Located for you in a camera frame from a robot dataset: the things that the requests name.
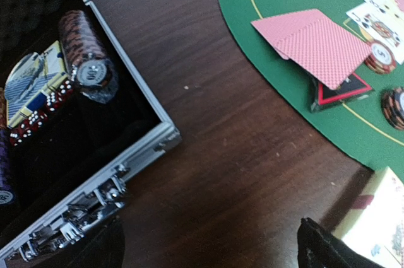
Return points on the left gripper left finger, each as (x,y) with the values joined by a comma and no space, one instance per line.
(105,248)

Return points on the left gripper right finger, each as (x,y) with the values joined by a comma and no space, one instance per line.
(317,247)

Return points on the orange chip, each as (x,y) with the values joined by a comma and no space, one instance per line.
(381,60)

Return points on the dealt card player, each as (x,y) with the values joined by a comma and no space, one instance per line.
(276,28)

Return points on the face-up community card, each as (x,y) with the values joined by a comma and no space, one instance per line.
(380,26)

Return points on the three of spades card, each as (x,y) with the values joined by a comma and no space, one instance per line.
(388,7)

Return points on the tan card box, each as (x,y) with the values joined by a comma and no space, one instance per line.
(373,226)

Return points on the aluminium poker case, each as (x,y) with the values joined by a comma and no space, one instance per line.
(70,177)

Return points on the purple chip row in case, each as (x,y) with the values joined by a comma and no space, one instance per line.
(8,193)

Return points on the red dice in case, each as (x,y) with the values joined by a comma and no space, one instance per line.
(52,104)

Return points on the triangular all-in marker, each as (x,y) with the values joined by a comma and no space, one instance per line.
(353,88)

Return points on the tan chip row in case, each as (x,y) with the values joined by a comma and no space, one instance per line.
(3,123)

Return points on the brown chip row in case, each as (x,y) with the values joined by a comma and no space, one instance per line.
(87,61)

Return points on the blue card deck in case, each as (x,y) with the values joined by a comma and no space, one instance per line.
(31,81)

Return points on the round green poker mat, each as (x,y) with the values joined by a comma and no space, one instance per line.
(358,128)

